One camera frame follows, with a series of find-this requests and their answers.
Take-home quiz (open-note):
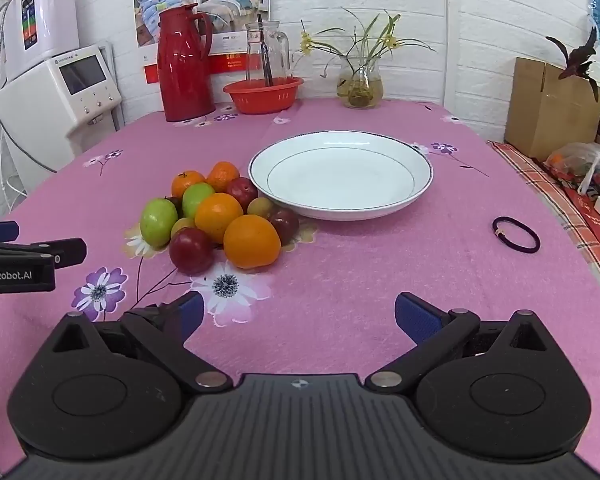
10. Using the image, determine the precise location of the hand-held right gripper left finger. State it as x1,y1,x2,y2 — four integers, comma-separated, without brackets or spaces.
47,291,233,393

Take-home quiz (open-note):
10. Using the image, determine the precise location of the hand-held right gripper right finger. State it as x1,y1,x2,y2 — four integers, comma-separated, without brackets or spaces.
365,291,556,392

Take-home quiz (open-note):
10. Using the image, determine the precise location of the large red plum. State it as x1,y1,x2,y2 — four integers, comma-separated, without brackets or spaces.
169,227,215,276

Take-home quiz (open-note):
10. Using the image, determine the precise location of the orange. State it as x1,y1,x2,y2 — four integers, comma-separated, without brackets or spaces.
206,161,241,193
223,214,282,269
195,192,244,244

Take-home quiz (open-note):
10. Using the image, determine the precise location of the green apple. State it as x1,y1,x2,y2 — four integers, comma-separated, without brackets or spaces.
140,198,179,248
182,182,216,219

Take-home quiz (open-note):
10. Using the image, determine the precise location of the tangerine with stem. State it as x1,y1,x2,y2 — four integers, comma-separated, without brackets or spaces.
171,170,207,199

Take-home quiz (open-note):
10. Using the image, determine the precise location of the white plate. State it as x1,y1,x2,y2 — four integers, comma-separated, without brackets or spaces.
248,130,434,221

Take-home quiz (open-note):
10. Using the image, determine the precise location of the pink floral tablecloth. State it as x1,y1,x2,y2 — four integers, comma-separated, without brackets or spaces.
0,99,600,476

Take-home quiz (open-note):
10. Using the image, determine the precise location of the white appliance with screen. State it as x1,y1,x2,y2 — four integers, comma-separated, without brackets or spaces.
0,44,126,193

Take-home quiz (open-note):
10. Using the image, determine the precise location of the red plaid cloth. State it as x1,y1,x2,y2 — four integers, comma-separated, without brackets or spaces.
486,140,600,316

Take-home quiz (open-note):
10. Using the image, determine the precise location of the red thermos jug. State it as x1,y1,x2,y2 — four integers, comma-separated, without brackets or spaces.
157,3,217,123

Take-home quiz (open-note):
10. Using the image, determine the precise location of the white water purifier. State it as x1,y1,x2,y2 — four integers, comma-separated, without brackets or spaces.
4,0,81,82

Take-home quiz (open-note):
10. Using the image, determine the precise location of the red plastic basin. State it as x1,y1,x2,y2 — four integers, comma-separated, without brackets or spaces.
223,76,305,115

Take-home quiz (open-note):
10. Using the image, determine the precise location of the clear plastic bag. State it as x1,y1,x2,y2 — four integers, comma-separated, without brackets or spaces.
545,133,600,196

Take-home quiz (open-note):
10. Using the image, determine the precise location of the glass vase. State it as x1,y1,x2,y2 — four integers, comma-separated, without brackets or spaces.
336,56,384,110

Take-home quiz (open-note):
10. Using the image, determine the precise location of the cardboard box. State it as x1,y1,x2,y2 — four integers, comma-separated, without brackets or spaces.
504,57,600,162

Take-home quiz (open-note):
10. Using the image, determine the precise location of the glass pitcher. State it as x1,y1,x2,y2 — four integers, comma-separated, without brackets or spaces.
245,20,291,86

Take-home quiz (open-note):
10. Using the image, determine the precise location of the black stirring rod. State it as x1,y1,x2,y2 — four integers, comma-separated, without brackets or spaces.
257,14,274,87

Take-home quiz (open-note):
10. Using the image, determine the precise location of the yellow flowering plant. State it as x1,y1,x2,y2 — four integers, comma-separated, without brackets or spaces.
292,7,437,78

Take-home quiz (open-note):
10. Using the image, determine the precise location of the purple leaf plant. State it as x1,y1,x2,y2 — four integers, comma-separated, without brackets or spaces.
545,26,600,102

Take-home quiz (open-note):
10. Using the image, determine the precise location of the black hair tie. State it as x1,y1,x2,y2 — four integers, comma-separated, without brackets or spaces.
492,216,541,253

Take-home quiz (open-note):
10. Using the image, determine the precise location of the blue bedding wall poster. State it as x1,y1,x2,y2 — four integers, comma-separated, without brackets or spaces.
132,0,203,86

